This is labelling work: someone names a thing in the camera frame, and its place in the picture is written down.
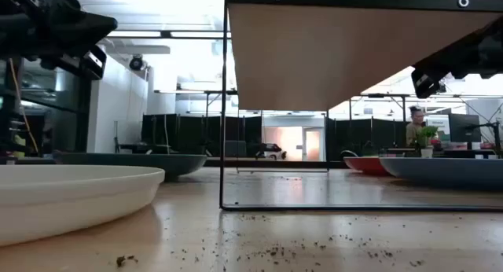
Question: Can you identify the ceiling light strip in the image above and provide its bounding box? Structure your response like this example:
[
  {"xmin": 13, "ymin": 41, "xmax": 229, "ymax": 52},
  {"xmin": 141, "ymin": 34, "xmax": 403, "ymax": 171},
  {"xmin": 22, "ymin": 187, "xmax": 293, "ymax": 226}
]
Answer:
[{"xmin": 105, "ymin": 30, "xmax": 233, "ymax": 40}]

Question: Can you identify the yellow cable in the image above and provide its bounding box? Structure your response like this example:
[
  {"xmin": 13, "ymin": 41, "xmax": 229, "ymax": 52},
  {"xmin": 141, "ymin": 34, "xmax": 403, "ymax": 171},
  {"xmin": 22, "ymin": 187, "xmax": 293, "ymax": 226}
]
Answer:
[{"xmin": 8, "ymin": 58, "xmax": 39, "ymax": 154}]

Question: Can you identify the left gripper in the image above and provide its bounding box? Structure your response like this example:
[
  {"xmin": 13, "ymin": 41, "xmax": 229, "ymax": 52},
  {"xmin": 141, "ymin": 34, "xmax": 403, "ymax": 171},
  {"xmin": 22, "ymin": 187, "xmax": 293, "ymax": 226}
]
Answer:
[{"xmin": 0, "ymin": 0, "xmax": 119, "ymax": 81}]

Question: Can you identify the black shelving rack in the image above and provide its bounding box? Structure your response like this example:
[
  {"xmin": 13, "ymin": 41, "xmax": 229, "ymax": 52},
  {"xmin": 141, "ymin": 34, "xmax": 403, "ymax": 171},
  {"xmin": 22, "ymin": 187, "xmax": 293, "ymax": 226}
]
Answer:
[{"xmin": 0, "ymin": 57, "xmax": 96, "ymax": 161}]

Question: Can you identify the blue plate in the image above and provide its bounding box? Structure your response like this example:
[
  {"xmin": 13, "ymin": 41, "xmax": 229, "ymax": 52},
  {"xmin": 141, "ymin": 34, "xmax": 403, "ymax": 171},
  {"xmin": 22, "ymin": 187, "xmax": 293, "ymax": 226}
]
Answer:
[{"xmin": 378, "ymin": 156, "xmax": 503, "ymax": 193}]

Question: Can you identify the green leafy plant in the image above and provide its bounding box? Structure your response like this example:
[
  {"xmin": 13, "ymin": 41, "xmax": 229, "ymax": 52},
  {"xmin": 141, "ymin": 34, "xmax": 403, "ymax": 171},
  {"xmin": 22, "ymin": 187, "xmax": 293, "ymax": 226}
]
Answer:
[{"xmin": 416, "ymin": 125, "xmax": 439, "ymax": 149}]

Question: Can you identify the person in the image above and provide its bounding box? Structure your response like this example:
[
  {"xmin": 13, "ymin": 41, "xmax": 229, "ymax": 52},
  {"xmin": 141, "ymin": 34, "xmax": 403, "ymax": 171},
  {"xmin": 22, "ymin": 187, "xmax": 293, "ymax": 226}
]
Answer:
[{"xmin": 406, "ymin": 105, "xmax": 428, "ymax": 147}]

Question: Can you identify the black computer monitor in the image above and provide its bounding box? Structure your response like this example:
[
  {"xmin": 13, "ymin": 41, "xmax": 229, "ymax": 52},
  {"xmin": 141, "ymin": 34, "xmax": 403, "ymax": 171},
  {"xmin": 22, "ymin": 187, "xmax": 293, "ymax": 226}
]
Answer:
[{"xmin": 448, "ymin": 113, "xmax": 483, "ymax": 143}]

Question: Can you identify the white plate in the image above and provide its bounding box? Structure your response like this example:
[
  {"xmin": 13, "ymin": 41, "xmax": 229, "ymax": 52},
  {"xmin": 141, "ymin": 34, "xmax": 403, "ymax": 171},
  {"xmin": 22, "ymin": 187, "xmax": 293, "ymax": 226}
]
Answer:
[{"xmin": 0, "ymin": 164, "xmax": 166, "ymax": 248}]

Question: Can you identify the black overhead rig frame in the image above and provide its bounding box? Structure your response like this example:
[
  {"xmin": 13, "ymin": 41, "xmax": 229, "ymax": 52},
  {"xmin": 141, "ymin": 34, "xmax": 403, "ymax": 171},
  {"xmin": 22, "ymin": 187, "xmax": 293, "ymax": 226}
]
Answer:
[{"xmin": 348, "ymin": 93, "xmax": 503, "ymax": 123}]

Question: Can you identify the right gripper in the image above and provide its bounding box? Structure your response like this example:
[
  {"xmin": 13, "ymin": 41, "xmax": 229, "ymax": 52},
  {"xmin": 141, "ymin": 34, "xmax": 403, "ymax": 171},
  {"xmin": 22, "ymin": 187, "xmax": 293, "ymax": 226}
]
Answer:
[{"xmin": 410, "ymin": 18, "xmax": 503, "ymax": 100}]

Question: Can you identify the white and black vehicle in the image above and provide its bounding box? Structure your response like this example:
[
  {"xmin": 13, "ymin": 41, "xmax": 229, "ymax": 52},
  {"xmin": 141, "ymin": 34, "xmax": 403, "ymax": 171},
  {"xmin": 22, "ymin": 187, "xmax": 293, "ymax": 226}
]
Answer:
[{"xmin": 255, "ymin": 142, "xmax": 288, "ymax": 161}]

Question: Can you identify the round black ceiling camera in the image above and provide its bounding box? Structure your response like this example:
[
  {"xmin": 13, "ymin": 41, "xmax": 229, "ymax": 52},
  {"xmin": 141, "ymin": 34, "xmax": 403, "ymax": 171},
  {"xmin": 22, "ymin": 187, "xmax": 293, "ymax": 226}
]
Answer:
[{"xmin": 128, "ymin": 53, "xmax": 145, "ymax": 72}]

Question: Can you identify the teal plate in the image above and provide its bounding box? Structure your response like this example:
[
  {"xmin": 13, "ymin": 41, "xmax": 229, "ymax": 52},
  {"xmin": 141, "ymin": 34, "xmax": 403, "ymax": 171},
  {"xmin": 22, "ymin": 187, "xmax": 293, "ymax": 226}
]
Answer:
[{"xmin": 53, "ymin": 151, "xmax": 208, "ymax": 182}]

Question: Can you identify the black partition screen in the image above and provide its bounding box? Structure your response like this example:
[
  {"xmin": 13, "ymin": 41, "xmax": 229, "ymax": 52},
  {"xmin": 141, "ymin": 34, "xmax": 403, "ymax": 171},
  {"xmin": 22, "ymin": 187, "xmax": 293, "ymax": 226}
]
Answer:
[
  {"xmin": 141, "ymin": 113, "xmax": 263, "ymax": 158},
  {"xmin": 325, "ymin": 117, "xmax": 409, "ymax": 160}
]

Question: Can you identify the black aluminium table frame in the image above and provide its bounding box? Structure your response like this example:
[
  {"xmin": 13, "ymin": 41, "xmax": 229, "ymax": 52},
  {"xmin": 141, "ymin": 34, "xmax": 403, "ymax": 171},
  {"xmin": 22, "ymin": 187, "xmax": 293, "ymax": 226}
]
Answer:
[{"xmin": 0, "ymin": 156, "xmax": 349, "ymax": 170}]

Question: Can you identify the grey chair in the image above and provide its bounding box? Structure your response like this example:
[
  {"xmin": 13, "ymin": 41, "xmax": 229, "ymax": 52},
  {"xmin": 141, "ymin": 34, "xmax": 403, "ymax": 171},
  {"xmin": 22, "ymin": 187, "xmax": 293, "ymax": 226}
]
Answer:
[{"xmin": 225, "ymin": 140, "xmax": 248, "ymax": 158}]

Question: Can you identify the lit glass door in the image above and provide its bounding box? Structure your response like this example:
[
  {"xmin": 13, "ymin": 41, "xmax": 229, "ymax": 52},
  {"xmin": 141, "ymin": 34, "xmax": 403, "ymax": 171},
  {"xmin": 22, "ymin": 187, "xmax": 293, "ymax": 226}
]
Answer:
[{"xmin": 303, "ymin": 127, "xmax": 325, "ymax": 162}]

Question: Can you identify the red plate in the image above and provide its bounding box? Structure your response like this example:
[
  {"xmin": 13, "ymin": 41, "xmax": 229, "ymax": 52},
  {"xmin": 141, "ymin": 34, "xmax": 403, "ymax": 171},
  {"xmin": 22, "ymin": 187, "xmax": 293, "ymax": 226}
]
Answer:
[{"xmin": 343, "ymin": 156, "xmax": 392, "ymax": 177}]

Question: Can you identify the wooden shelf with black frame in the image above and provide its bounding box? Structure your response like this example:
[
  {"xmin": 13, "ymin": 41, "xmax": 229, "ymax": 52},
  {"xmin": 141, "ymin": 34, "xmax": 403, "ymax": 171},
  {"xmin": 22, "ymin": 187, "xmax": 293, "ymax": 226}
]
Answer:
[{"xmin": 218, "ymin": 0, "xmax": 503, "ymax": 212}]

